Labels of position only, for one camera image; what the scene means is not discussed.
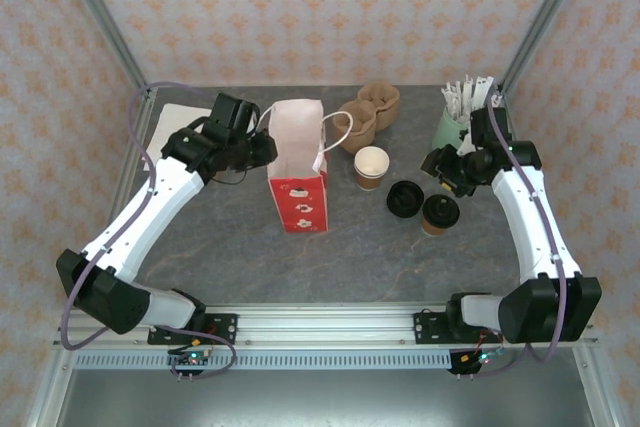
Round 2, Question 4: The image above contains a black plastic cup lid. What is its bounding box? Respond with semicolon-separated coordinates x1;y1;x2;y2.
421;193;461;228

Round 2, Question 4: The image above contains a red and white gift bag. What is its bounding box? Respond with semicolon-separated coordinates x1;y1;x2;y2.
255;99;355;234

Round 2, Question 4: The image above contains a green straw holder cup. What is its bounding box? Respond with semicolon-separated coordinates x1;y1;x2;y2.
431;105;474;151

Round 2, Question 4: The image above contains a black plastic lid stack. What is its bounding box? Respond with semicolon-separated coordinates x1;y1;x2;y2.
386;180;426;219

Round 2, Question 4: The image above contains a white napkin stack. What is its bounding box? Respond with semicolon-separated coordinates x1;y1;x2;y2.
143;103;214;173

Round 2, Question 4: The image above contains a brown paper cup stack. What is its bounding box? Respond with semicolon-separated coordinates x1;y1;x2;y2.
353;145;391;192

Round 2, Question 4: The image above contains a small circuit board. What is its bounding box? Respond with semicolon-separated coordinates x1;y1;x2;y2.
458;346;507;369
167;349;215;372

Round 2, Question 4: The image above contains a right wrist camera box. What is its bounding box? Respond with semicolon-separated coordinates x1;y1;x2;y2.
457;127;477;156

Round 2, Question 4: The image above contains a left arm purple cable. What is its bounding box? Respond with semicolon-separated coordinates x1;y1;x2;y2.
59;80;239;381

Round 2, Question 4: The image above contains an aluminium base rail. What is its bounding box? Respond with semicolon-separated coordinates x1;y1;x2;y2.
52;302;600;349

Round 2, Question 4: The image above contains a grey slotted cable duct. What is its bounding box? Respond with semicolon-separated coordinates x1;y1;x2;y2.
72;351;454;372

